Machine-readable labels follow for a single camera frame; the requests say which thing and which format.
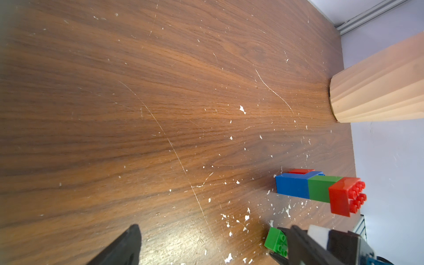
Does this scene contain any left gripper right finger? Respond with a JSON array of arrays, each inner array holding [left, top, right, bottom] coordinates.
[[286, 225, 342, 265]]

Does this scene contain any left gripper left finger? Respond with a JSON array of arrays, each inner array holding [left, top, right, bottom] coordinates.
[[88, 224, 142, 265]]

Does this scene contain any green small lego brick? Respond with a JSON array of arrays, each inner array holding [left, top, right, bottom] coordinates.
[[264, 227, 288, 258], [308, 175, 342, 203]]

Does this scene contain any blue small lego brick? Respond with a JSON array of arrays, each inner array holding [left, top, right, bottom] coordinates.
[[275, 173, 310, 199]]

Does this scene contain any blue long lego brick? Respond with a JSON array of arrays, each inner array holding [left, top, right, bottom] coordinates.
[[300, 171, 325, 178]]

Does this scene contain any red small lego brick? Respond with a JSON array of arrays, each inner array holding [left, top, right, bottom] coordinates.
[[288, 169, 314, 174]]

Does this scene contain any red long lego brick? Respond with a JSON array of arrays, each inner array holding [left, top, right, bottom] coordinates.
[[329, 177, 367, 217]]

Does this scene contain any beige ribbed flower pot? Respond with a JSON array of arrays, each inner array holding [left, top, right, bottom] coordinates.
[[329, 33, 424, 123]]

